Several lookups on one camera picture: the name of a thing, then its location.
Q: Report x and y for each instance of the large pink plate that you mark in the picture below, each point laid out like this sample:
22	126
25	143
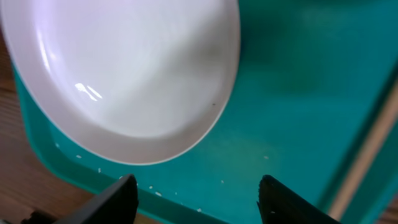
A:
135	82

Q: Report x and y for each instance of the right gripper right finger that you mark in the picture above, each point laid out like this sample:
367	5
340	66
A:
280	205

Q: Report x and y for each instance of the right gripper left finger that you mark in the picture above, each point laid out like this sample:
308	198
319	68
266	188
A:
117	204

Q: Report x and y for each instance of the teal serving tray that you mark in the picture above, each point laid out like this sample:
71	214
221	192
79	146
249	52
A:
310	79

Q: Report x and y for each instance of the wooden chopstick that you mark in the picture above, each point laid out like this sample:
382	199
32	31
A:
365	157

